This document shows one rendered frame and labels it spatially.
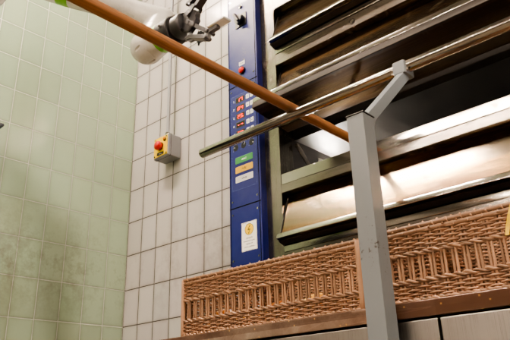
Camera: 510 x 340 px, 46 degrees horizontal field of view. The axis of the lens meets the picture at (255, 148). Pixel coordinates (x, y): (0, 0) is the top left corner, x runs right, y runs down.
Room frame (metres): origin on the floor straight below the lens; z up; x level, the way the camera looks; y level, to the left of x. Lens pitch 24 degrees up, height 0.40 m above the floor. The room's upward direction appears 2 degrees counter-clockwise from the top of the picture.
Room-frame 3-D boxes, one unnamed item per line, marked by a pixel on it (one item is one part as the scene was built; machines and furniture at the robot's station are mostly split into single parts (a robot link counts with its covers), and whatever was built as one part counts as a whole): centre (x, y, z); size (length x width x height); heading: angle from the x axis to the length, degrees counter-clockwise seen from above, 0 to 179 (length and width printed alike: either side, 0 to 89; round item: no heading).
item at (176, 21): (1.51, 0.19, 1.49); 0.09 x 0.07 x 0.08; 49
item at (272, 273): (1.59, -0.16, 0.72); 0.56 x 0.49 x 0.28; 49
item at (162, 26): (1.56, 0.24, 1.49); 0.12 x 0.06 x 0.09; 139
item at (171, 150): (2.38, 0.38, 1.46); 0.10 x 0.07 x 0.10; 48
